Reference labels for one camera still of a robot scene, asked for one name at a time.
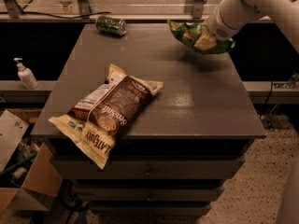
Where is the open cardboard box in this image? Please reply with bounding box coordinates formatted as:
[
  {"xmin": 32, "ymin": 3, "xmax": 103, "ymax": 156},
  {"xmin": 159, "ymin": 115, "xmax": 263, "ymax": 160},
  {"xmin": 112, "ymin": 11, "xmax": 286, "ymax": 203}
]
[{"xmin": 0, "ymin": 110, "xmax": 63, "ymax": 215}]

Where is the white pump lotion bottle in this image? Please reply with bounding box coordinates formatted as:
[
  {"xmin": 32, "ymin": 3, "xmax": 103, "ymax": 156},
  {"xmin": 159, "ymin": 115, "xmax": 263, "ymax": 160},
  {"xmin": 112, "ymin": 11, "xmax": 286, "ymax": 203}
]
[{"xmin": 14, "ymin": 58, "xmax": 38, "ymax": 90}]

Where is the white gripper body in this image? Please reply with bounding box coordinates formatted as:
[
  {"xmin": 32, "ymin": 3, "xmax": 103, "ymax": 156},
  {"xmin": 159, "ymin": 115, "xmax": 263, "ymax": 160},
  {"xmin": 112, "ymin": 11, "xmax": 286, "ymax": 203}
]
[{"xmin": 206, "ymin": 0, "xmax": 246, "ymax": 41}]

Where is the grey drawer cabinet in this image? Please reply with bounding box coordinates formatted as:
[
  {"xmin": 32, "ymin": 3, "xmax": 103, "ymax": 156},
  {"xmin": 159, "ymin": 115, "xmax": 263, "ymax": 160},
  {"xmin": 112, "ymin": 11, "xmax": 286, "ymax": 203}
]
[{"xmin": 32, "ymin": 23, "xmax": 265, "ymax": 217}]

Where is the brown sea salt chip bag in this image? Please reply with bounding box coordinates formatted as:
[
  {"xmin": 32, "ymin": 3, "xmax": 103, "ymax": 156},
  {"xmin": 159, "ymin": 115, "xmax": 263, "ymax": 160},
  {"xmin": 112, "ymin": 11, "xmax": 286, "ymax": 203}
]
[{"xmin": 50, "ymin": 64, "xmax": 164, "ymax": 168}]

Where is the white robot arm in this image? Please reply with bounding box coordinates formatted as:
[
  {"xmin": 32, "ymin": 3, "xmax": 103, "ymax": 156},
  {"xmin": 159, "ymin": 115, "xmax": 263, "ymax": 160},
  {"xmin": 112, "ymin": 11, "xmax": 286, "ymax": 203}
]
[{"xmin": 194, "ymin": 0, "xmax": 299, "ymax": 224}]

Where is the green rice chip bag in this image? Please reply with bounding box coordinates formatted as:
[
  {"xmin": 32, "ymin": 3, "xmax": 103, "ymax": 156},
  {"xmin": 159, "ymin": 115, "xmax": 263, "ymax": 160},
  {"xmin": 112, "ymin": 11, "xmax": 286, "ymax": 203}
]
[{"xmin": 167, "ymin": 20, "xmax": 235, "ymax": 55}]

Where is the black cable on ledge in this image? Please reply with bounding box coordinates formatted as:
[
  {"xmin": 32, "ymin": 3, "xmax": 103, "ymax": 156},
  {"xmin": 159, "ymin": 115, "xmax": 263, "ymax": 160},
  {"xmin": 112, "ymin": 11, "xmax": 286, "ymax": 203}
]
[{"xmin": 0, "ymin": 10, "xmax": 111, "ymax": 20}]

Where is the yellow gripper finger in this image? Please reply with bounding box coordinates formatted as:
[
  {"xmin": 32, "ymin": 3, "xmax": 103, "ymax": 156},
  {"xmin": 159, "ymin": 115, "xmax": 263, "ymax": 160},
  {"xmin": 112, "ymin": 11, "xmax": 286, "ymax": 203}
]
[{"xmin": 193, "ymin": 31, "xmax": 217, "ymax": 50}]

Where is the green soda can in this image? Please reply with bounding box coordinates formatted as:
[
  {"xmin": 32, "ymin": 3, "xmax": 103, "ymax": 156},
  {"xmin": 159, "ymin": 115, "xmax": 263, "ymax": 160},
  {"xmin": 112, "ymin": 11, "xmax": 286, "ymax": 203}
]
[{"xmin": 95, "ymin": 16, "xmax": 127, "ymax": 36}]

